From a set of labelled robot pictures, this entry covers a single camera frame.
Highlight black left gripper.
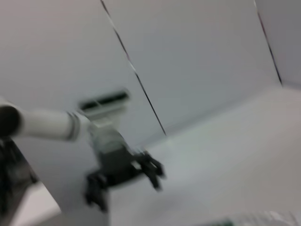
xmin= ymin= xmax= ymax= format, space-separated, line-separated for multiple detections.
xmin=83 ymin=121 xmax=166 ymax=214

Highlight clear green-label water bottle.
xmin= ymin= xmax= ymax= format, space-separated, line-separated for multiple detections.
xmin=206 ymin=210 xmax=299 ymax=226

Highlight black robot torso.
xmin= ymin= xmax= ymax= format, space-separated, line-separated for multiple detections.
xmin=0 ymin=135 xmax=40 ymax=226

